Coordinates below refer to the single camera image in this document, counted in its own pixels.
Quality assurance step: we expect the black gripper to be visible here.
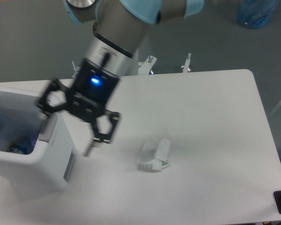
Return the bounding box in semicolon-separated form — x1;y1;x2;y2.
35;59;121;157

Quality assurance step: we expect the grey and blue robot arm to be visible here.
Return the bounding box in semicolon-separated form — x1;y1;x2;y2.
36;0;204;156

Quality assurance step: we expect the blue orange trash in bin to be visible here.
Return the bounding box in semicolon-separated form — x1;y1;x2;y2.
9;135;37;155

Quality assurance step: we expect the white plastic trash can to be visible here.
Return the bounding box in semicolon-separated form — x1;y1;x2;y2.
0;86;77;190

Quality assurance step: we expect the right table clamp screw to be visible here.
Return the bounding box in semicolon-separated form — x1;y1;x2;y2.
181;52;192;73

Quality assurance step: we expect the left table clamp bracket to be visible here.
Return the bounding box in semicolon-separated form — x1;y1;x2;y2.
72;60;81;79

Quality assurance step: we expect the table clamp bracket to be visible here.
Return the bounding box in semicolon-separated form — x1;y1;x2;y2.
138;55;157;75
72;60;81;79

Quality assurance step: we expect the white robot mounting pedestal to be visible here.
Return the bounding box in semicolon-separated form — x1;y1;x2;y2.
124;46;140;76

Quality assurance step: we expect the middle table clamp bracket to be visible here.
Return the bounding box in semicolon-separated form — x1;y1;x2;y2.
138;55;157;75

